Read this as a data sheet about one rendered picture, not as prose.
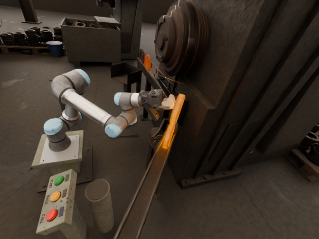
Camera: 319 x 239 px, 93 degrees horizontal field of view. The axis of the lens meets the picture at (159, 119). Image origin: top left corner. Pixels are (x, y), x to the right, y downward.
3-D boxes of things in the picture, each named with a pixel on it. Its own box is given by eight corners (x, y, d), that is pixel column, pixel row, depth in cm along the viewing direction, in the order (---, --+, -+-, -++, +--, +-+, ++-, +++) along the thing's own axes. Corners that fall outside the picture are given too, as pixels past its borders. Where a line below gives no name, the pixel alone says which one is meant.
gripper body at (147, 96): (159, 95, 72) (136, 94, 76) (161, 111, 77) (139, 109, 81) (164, 88, 78) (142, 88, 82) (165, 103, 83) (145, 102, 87)
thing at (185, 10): (164, 63, 139) (175, -3, 110) (186, 87, 105) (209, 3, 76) (158, 62, 137) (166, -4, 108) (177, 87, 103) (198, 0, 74)
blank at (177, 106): (187, 91, 80) (181, 89, 81) (182, 102, 67) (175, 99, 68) (178, 115, 88) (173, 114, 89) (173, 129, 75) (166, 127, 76)
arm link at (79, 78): (55, 124, 120) (57, 70, 83) (70, 114, 131) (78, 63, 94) (68, 133, 120) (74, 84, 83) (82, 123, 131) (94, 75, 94)
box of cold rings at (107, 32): (116, 55, 400) (114, 20, 351) (121, 67, 342) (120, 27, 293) (71, 54, 363) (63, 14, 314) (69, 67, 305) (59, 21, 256)
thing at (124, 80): (125, 113, 216) (125, 62, 172) (138, 121, 205) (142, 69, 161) (113, 119, 203) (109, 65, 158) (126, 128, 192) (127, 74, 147)
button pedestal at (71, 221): (94, 214, 115) (78, 167, 76) (93, 254, 97) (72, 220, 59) (70, 220, 110) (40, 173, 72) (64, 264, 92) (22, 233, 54)
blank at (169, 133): (168, 147, 98) (164, 145, 99) (175, 124, 98) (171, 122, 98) (165, 151, 83) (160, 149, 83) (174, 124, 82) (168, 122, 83)
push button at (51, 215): (59, 208, 63) (56, 207, 62) (57, 219, 60) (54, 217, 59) (49, 212, 63) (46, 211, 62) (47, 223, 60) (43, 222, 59)
